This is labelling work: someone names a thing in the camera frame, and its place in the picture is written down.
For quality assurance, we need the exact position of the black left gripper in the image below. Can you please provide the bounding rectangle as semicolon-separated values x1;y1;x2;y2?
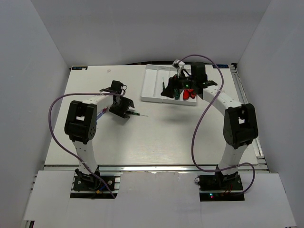
108;95;133;119

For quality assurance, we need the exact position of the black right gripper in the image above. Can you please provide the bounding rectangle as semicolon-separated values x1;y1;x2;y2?
161;69;196;98

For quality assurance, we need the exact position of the black green precision screwdriver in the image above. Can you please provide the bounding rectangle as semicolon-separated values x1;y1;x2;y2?
162;78;165;91

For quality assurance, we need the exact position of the long green screwdriver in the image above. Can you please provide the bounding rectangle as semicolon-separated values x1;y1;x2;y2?
174;90;180;100

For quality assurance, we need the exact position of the red curved utility knife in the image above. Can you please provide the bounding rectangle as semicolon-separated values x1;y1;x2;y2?
182;89;195;101

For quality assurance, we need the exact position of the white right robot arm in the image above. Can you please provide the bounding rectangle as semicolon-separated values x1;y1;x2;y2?
167;62;258;190

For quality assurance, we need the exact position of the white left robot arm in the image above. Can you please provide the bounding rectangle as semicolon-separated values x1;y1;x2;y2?
64;80;140;190

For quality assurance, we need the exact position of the white compartment tray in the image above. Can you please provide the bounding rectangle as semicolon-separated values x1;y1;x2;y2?
141;65;197;106

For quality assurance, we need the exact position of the blue table label left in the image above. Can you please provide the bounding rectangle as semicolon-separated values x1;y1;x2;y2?
71;66;88;70

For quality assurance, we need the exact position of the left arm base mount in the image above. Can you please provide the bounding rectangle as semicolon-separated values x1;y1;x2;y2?
70;169;119;200

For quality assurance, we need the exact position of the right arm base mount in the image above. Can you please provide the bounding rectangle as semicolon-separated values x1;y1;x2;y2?
194;172;245;202

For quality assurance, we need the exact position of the aluminium rail frame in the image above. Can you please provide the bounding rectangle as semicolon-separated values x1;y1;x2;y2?
24;65;272;228

